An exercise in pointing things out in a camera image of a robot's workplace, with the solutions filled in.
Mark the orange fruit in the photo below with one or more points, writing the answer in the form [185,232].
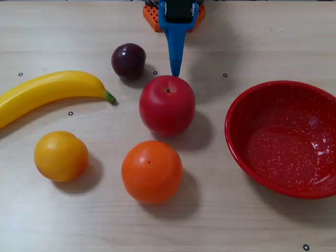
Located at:
[151,173]

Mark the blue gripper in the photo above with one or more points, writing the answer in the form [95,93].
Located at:
[179,11]

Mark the yellow orange peach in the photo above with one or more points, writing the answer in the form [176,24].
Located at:
[61,156]

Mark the dark purple plum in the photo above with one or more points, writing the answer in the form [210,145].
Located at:
[128,61]

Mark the yellow banana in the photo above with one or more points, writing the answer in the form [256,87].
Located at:
[47,89]

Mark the red apple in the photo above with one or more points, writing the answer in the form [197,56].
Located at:
[167,107]

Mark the orange robot base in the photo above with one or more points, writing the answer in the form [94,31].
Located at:
[151,18]

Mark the red speckled bowl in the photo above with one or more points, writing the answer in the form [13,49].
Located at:
[283,147]

